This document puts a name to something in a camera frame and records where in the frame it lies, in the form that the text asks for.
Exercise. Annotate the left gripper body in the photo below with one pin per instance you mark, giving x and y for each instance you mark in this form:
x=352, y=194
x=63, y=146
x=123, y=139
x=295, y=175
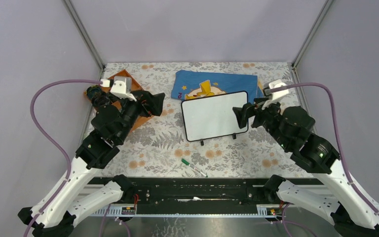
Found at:
x=133, y=109

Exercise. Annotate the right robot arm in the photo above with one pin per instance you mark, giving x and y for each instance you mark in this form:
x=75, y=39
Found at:
x=351, y=210

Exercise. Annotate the orange compartment tray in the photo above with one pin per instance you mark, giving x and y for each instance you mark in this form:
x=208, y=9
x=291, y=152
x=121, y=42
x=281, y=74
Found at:
x=106, y=98

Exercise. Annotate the small whiteboard black frame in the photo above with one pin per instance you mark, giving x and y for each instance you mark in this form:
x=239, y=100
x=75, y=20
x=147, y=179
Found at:
x=212, y=117

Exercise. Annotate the dark rolled fabric left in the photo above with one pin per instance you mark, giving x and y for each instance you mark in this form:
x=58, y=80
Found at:
x=93, y=93

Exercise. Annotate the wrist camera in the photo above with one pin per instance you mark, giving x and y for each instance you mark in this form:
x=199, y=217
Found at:
x=274, y=92
x=120, y=87

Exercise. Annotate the green whiteboard marker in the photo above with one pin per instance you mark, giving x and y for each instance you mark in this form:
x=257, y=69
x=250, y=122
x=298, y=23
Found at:
x=193, y=167

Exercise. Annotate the blue cartoon cloth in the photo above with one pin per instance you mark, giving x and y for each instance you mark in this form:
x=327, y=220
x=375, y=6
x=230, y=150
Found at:
x=192, y=85

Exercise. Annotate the floral table cloth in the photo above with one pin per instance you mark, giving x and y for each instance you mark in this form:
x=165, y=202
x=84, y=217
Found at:
x=188, y=144

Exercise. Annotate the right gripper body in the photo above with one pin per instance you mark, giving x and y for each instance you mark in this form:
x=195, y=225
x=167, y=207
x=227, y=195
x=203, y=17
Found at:
x=264, y=117

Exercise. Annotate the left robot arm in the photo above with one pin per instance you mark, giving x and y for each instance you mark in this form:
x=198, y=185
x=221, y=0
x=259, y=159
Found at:
x=61, y=210

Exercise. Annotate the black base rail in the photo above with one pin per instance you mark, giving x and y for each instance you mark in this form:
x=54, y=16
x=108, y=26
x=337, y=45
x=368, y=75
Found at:
x=197, y=197

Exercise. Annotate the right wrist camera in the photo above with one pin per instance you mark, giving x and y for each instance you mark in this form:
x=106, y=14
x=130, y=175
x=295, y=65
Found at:
x=274, y=92

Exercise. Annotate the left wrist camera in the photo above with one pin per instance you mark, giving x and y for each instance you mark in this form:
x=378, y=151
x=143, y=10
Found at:
x=120, y=87

